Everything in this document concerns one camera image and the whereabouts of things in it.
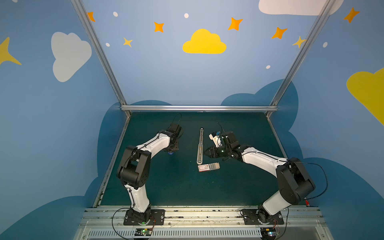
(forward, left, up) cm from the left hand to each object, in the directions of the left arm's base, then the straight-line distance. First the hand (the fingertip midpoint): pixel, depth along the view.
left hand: (173, 147), depth 96 cm
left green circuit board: (-45, +10, -5) cm, 46 cm away
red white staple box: (-11, -23, -4) cm, 26 cm away
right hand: (-6, -22, +6) cm, 23 cm away
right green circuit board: (-44, -51, -5) cm, 67 cm away
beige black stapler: (+2, -18, -4) cm, 18 cm away
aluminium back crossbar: (+45, -18, -6) cm, 48 cm away
